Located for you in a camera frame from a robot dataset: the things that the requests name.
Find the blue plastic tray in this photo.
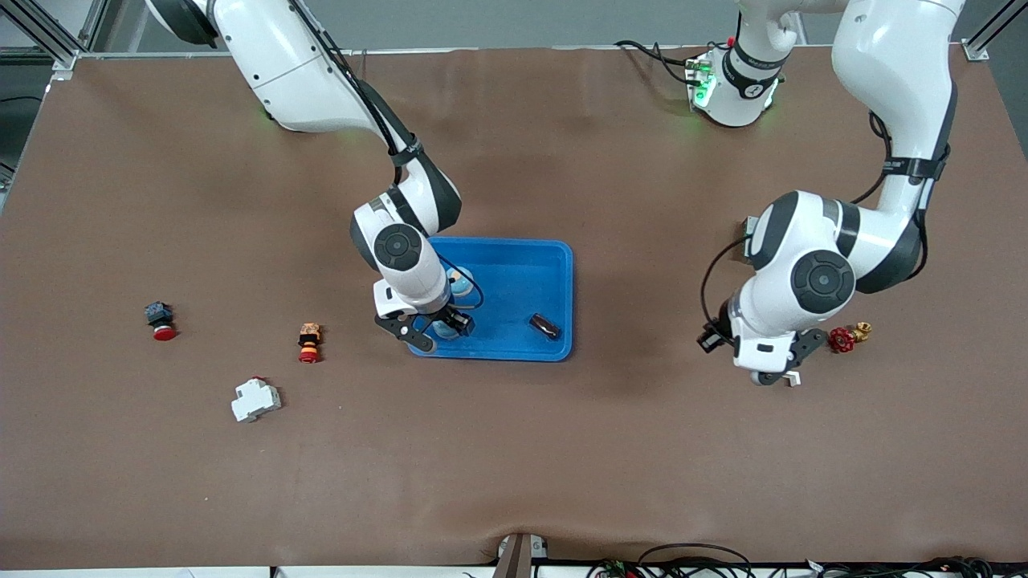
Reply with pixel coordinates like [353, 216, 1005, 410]
[408, 236, 574, 363]

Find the brown table cover mat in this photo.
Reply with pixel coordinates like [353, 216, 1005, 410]
[0, 44, 1028, 571]

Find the red handwheel brass valve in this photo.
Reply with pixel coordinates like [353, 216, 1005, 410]
[828, 321, 874, 355]

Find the white circuit breaker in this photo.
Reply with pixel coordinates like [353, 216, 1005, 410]
[231, 377, 283, 424]

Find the red button with dark body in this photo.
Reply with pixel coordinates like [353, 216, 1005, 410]
[145, 301, 178, 342]

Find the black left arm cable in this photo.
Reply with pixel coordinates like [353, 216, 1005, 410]
[700, 111, 953, 332]

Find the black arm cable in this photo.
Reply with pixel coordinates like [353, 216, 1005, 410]
[285, 0, 484, 312]
[700, 111, 953, 332]

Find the black right camera mount plate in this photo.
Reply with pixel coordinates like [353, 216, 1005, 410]
[376, 313, 439, 355]

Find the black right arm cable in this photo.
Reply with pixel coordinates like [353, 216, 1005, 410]
[285, 0, 484, 312]

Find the black looped cable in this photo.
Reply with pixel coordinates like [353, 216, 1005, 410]
[637, 543, 753, 578]

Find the grey metal clamp bracket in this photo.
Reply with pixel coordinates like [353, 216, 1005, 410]
[492, 532, 552, 578]

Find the black base cable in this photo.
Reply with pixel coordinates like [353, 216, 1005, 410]
[614, 39, 704, 88]

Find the black cable bundle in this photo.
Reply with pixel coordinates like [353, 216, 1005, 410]
[585, 554, 1028, 578]

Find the aluminium frame profile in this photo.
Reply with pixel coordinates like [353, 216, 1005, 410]
[962, 0, 1028, 62]
[0, 0, 109, 77]

